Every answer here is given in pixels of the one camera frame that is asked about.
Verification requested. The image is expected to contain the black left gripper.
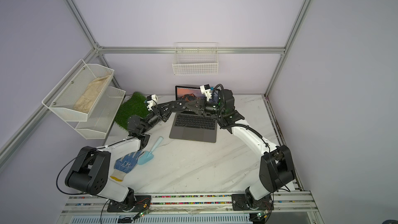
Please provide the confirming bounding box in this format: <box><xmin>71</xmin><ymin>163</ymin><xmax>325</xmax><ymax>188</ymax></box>
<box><xmin>142</xmin><ymin>102</ymin><xmax>176</xmax><ymax>134</ymax></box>

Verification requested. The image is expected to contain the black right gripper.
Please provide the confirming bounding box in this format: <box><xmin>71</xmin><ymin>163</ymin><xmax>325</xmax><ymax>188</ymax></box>
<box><xmin>188</xmin><ymin>97</ymin><xmax>227</xmax><ymax>117</ymax></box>

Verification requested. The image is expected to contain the grey laptop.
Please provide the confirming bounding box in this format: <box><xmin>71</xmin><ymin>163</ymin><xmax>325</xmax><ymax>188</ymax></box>
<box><xmin>169</xmin><ymin>86</ymin><xmax>217</xmax><ymax>143</ymax></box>

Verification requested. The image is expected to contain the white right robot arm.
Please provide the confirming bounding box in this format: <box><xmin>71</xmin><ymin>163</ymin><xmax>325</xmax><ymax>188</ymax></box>
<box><xmin>186</xmin><ymin>84</ymin><xmax>296</xmax><ymax>209</ymax></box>

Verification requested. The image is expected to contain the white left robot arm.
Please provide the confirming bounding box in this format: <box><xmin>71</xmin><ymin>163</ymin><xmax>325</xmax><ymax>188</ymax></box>
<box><xmin>65</xmin><ymin>100</ymin><xmax>192</xmax><ymax>212</ymax></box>

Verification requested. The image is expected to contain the green artificial grass mat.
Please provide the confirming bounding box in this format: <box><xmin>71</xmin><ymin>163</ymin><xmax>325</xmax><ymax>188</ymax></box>
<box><xmin>115</xmin><ymin>92</ymin><xmax>149</xmax><ymax>130</ymax></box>

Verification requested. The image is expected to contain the light blue plastic scoop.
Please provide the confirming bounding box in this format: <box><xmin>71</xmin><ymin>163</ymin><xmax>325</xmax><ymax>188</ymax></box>
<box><xmin>137</xmin><ymin>136</ymin><xmax>164</xmax><ymax>166</ymax></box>

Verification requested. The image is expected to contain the white lower mesh shelf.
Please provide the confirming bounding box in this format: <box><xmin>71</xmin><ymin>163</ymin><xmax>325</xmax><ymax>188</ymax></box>
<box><xmin>75</xmin><ymin>86</ymin><xmax>125</xmax><ymax>140</ymax></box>

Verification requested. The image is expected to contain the white mesh shelf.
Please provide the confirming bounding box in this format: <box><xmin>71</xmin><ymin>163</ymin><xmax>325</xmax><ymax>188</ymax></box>
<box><xmin>42</xmin><ymin>59</ymin><xmax>114</xmax><ymax>122</ymax></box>
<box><xmin>75</xmin><ymin>86</ymin><xmax>125</xmax><ymax>140</ymax></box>

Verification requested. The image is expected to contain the blue dotted work glove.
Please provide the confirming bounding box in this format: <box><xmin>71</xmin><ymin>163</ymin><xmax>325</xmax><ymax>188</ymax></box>
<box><xmin>110</xmin><ymin>150</ymin><xmax>144</xmax><ymax>182</ymax></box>

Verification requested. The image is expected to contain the beige cloth in shelf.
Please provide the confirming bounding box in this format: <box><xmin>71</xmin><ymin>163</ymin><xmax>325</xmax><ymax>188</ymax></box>
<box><xmin>73</xmin><ymin>75</ymin><xmax>110</xmax><ymax>114</ymax></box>

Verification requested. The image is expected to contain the white upper mesh shelf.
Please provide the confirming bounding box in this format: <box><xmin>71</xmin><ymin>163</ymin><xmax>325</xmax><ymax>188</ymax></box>
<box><xmin>42</xmin><ymin>59</ymin><xmax>114</xmax><ymax>122</ymax></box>

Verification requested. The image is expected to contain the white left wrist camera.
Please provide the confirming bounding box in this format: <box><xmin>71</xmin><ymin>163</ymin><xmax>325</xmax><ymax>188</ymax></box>
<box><xmin>145</xmin><ymin>94</ymin><xmax>158</xmax><ymax>111</ymax></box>

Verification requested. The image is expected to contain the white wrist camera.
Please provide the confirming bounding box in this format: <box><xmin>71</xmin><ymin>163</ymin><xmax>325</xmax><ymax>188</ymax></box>
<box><xmin>200</xmin><ymin>84</ymin><xmax>214</xmax><ymax>102</ymax></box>
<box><xmin>145</xmin><ymin>94</ymin><xmax>158</xmax><ymax>111</ymax></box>

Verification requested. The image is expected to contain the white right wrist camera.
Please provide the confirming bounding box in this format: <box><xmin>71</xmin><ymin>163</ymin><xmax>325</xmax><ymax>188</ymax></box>
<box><xmin>200</xmin><ymin>84</ymin><xmax>214</xmax><ymax>102</ymax></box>

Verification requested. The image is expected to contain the white wire wall basket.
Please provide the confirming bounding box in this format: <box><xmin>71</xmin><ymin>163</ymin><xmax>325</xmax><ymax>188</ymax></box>
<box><xmin>172</xmin><ymin>42</ymin><xmax>219</xmax><ymax>76</ymax></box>

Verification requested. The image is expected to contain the aluminium enclosure frame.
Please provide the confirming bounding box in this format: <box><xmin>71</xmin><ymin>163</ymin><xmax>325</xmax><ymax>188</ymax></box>
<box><xmin>1</xmin><ymin>0</ymin><xmax>313</xmax><ymax>170</ymax></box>

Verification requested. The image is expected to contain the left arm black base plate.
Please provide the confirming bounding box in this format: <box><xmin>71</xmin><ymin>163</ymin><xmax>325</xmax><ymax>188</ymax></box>
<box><xmin>107</xmin><ymin>195</ymin><xmax>152</xmax><ymax>213</ymax></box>

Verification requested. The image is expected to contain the aluminium rail base frame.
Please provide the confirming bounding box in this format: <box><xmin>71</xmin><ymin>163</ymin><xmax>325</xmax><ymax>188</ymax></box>
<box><xmin>57</xmin><ymin>191</ymin><xmax>324</xmax><ymax>224</ymax></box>

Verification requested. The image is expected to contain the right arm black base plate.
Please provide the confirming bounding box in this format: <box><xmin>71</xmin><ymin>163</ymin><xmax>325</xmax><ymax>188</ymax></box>
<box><xmin>231</xmin><ymin>194</ymin><xmax>274</xmax><ymax>211</ymax></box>

